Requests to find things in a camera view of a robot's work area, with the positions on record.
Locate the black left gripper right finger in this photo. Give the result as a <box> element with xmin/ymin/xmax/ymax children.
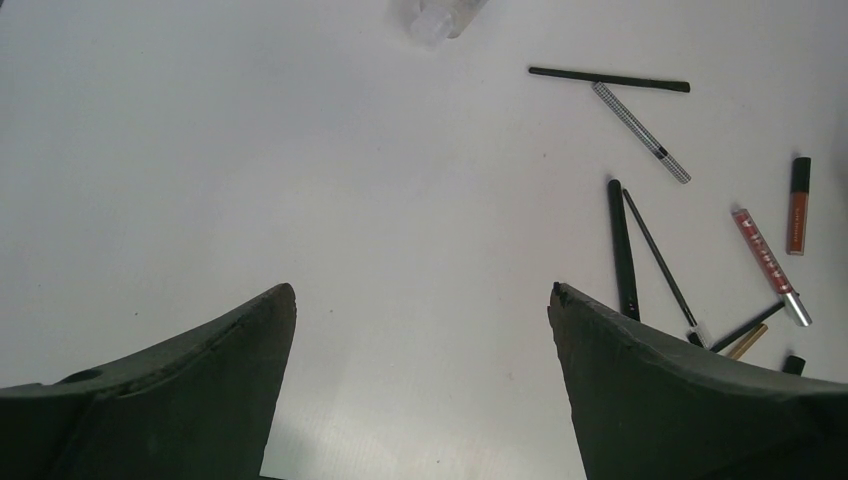
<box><xmin>548</xmin><ymin>283</ymin><xmax>847</xmax><ymax>479</ymax></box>

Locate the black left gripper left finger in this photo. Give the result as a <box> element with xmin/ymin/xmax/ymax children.
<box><xmin>1</xmin><ymin>284</ymin><xmax>297</xmax><ymax>479</ymax></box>

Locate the clear plastic bottle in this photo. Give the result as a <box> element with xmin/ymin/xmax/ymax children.
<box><xmin>407</xmin><ymin>0</ymin><xmax>489</xmax><ymax>48</ymax></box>

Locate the thin black angled brush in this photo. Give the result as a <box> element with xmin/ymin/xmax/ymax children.
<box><xmin>622</xmin><ymin>188</ymin><xmax>707</xmax><ymax>349</ymax></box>

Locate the large black powder brush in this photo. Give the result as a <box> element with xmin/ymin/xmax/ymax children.
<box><xmin>607</xmin><ymin>179</ymin><xmax>640</xmax><ymax>322</ymax></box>

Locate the gold slim pencil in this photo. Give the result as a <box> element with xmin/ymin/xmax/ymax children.
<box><xmin>727</xmin><ymin>324</ymin><xmax>769</xmax><ymax>360</ymax></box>

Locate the red black liquid lipstick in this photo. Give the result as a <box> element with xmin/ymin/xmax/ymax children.
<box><xmin>781</xmin><ymin>354</ymin><xmax>806</xmax><ymax>376</ymax></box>

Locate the black slim liner brush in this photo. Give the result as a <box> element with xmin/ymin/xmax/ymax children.
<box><xmin>709</xmin><ymin>302</ymin><xmax>784</xmax><ymax>353</ymax></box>

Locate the red glitter lip gloss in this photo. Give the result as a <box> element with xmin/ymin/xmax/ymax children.
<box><xmin>731</xmin><ymin>208</ymin><xmax>813</xmax><ymax>327</ymax></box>

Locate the checkered eyeliner pencil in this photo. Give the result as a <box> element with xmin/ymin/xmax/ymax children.
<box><xmin>592</xmin><ymin>82</ymin><xmax>691</xmax><ymax>184</ymax></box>

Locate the orange-red lip gloss tube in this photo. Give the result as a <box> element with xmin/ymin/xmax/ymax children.
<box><xmin>786</xmin><ymin>157</ymin><xmax>812</xmax><ymax>256</ymax></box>

